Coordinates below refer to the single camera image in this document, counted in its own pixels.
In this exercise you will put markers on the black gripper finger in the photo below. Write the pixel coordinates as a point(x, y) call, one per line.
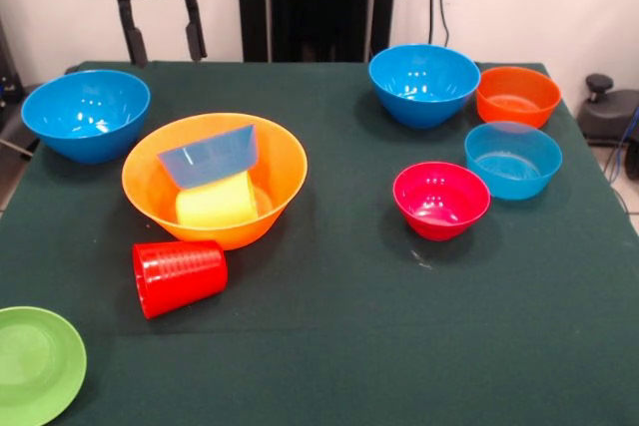
point(134, 37)
point(195, 32)

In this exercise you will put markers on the pink bowl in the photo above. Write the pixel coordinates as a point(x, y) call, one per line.
point(437, 224)

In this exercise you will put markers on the dark green tablecloth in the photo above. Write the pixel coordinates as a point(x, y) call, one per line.
point(324, 346)

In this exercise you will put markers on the large yellow bowl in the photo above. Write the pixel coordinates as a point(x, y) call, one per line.
point(279, 166)

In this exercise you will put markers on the black stand base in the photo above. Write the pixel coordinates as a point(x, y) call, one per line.
point(12, 134)
point(609, 112)

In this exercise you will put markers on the green bowl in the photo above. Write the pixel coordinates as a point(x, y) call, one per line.
point(30, 366)

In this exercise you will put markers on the orange bowl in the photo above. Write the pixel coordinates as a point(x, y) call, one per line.
point(516, 107)

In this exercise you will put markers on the small blue bowl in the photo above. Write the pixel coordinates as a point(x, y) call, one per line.
point(209, 161)
point(514, 181)

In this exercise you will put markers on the black equipment case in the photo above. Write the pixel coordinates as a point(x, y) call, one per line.
point(7, 72)

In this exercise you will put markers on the yellow cup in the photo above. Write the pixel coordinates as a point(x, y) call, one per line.
point(214, 206)

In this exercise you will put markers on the red cup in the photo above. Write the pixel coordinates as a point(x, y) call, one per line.
point(185, 276)

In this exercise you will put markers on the large blue bowl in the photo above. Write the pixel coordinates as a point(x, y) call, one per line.
point(85, 112)
point(424, 92)

